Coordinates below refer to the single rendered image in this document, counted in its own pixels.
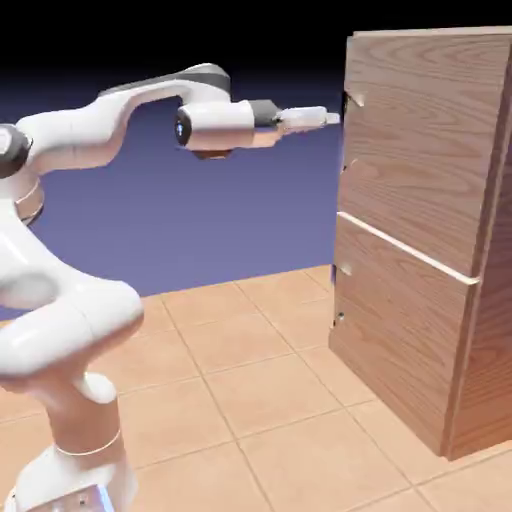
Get small wooden cabinet door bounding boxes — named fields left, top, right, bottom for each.
left=327, top=211, right=480, bottom=458

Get long dark door handle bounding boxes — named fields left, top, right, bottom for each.
left=340, top=90, right=367, bottom=174

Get light wood cabinet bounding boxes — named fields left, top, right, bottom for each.
left=327, top=26, right=512, bottom=462

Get large wooden cabinet door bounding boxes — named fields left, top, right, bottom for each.
left=337, top=32, right=512, bottom=279

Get short dark door handle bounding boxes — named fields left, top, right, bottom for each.
left=330, top=262, right=353, bottom=329

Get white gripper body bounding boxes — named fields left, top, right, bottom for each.
left=277, top=105, right=330, bottom=134

